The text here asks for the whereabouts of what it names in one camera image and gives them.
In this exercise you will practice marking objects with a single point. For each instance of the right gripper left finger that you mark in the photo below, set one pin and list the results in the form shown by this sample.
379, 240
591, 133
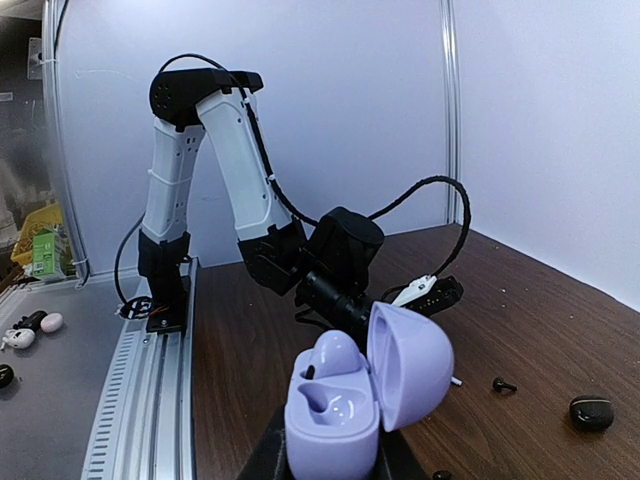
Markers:
268, 460

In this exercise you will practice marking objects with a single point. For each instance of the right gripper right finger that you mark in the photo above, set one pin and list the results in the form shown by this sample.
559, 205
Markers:
395, 459

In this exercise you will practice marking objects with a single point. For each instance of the lilac earbud charging case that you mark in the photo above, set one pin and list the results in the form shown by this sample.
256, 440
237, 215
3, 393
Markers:
333, 432

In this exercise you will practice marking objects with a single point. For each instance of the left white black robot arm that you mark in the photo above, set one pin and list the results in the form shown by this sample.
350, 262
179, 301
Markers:
327, 270

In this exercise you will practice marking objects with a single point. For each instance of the black earbud charging case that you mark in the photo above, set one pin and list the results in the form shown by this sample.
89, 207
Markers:
591, 413

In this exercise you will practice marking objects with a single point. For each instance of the black earbud case outside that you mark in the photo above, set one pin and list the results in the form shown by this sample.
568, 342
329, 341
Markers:
32, 322

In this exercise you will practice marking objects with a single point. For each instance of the white earbud case open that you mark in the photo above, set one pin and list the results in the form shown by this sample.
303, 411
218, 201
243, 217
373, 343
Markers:
19, 339

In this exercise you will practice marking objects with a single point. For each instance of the black earbud lower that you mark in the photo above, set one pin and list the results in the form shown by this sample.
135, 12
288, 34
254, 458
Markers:
442, 475

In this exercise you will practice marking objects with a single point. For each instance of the black earbud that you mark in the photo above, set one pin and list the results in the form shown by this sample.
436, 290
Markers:
499, 385
442, 475

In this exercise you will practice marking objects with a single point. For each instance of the black earbud upper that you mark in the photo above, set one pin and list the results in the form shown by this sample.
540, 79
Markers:
499, 385

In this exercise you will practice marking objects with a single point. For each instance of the black object at edge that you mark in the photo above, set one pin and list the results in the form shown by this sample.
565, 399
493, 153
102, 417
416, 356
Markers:
6, 375

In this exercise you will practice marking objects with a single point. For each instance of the green white carton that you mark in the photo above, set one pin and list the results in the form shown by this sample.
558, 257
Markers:
49, 257

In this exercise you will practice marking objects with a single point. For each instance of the aluminium front rail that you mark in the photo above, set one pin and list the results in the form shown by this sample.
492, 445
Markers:
143, 427

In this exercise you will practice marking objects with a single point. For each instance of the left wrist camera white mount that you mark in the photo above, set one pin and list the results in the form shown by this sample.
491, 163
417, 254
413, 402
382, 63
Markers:
428, 295

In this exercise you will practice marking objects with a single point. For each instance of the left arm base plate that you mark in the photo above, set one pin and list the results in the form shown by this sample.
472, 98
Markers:
172, 319

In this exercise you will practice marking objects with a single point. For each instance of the left aluminium frame post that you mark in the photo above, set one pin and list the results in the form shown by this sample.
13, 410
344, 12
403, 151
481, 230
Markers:
451, 88

